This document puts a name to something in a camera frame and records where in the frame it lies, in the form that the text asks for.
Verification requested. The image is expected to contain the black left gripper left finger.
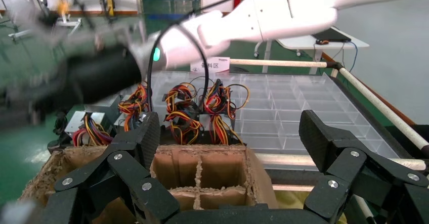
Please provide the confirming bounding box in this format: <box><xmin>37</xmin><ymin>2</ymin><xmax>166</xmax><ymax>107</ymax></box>
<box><xmin>40</xmin><ymin>112</ymin><xmax>180</xmax><ymax>224</ymax></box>

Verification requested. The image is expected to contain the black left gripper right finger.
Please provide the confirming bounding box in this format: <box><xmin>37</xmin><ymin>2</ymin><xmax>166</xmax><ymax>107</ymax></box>
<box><xmin>298</xmin><ymin>110</ymin><xmax>429</xmax><ymax>224</ymax></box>

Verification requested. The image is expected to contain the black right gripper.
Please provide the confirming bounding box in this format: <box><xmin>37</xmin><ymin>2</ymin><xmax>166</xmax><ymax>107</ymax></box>
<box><xmin>0</xmin><ymin>46</ymin><xmax>143</xmax><ymax>130</ymax></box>

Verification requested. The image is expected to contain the yellow plastic sheet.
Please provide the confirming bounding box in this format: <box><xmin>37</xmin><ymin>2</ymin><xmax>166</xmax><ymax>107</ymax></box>
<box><xmin>273</xmin><ymin>190</ymin><xmax>348</xmax><ymax>224</ymax></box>

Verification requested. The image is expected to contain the clear plastic divided tray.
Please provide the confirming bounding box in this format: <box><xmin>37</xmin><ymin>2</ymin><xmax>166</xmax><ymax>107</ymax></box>
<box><xmin>147</xmin><ymin>70</ymin><xmax>402</xmax><ymax>157</ymax></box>

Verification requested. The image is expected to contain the brown cardboard divider box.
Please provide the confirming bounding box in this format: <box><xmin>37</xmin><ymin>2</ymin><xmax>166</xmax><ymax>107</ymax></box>
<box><xmin>19</xmin><ymin>144</ymin><xmax>279</xmax><ymax>224</ymax></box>

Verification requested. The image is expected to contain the white floor stand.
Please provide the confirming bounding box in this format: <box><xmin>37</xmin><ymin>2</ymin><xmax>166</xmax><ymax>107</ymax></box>
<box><xmin>48</xmin><ymin>0</ymin><xmax>83</xmax><ymax>39</ymax></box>

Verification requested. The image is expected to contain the white desk on casters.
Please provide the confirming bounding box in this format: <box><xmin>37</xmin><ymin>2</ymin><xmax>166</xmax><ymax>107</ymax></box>
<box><xmin>253</xmin><ymin>26</ymin><xmax>370</xmax><ymax>76</ymax></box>

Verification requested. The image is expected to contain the black laptop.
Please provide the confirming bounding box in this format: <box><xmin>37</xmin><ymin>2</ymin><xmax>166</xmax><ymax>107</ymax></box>
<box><xmin>311</xmin><ymin>26</ymin><xmax>352</xmax><ymax>43</ymax></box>

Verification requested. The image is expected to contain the white printed sign label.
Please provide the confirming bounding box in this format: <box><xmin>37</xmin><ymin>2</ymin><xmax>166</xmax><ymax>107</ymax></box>
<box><xmin>190</xmin><ymin>57</ymin><xmax>231</xmax><ymax>73</ymax></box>

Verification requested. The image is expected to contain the black sleeved power cable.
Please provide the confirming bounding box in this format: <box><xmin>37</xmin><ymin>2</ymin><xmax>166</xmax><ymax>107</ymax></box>
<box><xmin>47</xmin><ymin>112</ymin><xmax>70</xmax><ymax>153</ymax></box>

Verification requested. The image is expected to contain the white padded rail bar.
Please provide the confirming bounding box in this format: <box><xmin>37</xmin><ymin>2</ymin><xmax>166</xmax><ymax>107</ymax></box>
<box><xmin>337</xmin><ymin>67</ymin><xmax>429</xmax><ymax>151</ymax></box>
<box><xmin>353</xmin><ymin>195</ymin><xmax>378</xmax><ymax>224</ymax></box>
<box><xmin>256</xmin><ymin>153</ymin><xmax>427</xmax><ymax>172</ymax></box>
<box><xmin>229</xmin><ymin>58</ymin><xmax>330</xmax><ymax>69</ymax></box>

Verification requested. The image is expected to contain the grey power supply with wires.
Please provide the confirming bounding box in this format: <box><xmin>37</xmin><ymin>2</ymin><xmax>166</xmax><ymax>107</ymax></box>
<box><xmin>200</xmin><ymin>78</ymin><xmax>251</xmax><ymax>146</ymax></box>
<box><xmin>83</xmin><ymin>97</ymin><xmax>122</xmax><ymax>117</ymax></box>
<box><xmin>64</xmin><ymin>110</ymin><xmax>115</xmax><ymax>148</ymax></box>
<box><xmin>117</xmin><ymin>83</ymin><xmax>150</xmax><ymax>133</ymax></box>
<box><xmin>162</xmin><ymin>82</ymin><xmax>204</xmax><ymax>146</ymax></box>

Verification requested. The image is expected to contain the thin white frame bar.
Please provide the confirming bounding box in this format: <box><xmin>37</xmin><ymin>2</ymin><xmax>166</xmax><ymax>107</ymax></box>
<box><xmin>273</xmin><ymin>185</ymin><xmax>316</xmax><ymax>193</ymax></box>

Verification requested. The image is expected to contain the blue desk cable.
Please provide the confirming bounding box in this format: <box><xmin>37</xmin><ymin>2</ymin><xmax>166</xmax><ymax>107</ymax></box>
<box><xmin>348</xmin><ymin>41</ymin><xmax>359</xmax><ymax>73</ymax></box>

